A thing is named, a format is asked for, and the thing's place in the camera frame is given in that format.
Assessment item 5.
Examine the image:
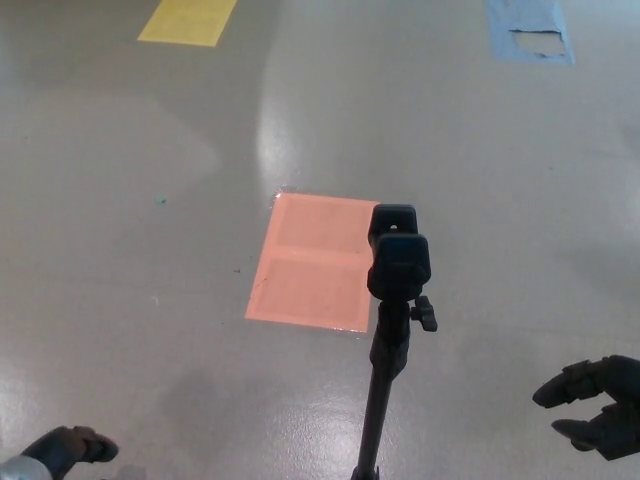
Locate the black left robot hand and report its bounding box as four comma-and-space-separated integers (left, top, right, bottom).
19, 425, 120, 480

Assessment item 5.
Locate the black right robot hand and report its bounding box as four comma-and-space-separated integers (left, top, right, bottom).
532, 354, 640, 462

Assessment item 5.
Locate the black phone stand tripod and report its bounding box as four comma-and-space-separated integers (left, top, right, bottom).
351, 203, 439, 480

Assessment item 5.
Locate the orange floor marker sheet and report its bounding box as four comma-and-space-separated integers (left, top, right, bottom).
244, 193, 380, 333

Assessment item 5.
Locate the torn blue floor marker sheet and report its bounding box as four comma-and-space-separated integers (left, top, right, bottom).
483, 0, 576, 65

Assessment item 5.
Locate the yellow floor marker sheet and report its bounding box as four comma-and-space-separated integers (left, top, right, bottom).
136, 0, 239, 48

